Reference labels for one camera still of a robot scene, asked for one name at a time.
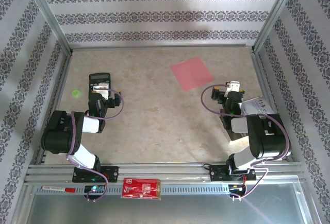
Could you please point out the pink square paper sheet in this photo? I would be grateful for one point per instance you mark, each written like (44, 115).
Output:
(192, 74)

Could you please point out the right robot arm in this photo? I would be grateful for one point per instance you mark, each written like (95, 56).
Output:
(268, 141)

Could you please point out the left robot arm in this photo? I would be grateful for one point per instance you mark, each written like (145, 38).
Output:
(59, 134)

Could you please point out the steel sheet panel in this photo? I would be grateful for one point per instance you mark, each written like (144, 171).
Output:
(167, 211)

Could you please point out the black calculator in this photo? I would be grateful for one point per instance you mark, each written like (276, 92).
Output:
(99, 77)

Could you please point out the white printed booklet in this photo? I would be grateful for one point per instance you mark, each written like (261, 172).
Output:
(257, 105)

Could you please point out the small circuit board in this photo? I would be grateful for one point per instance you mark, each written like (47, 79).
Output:
(236, 188)
(99, 189)

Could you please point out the red white marker pen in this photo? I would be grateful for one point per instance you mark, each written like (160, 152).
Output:
(58, 188)

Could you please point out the red snack packet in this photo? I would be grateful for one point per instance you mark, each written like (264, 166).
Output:
(139, 188)

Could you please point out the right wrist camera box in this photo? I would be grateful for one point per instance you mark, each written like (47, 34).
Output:
(233, 86)

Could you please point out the aluminium table edge rail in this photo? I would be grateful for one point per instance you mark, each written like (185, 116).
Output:
(60, 79)
(159, 47)
(263, 79)

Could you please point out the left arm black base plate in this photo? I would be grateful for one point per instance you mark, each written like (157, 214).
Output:
(112, 173)

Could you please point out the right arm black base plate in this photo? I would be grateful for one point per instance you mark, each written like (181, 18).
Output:
(217, 173)

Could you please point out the aluminium frame post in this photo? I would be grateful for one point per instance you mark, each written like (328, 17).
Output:
(274, 13)
(47, 13)

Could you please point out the wide aluminium mounting rail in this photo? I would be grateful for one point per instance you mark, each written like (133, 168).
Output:
(167, 168)

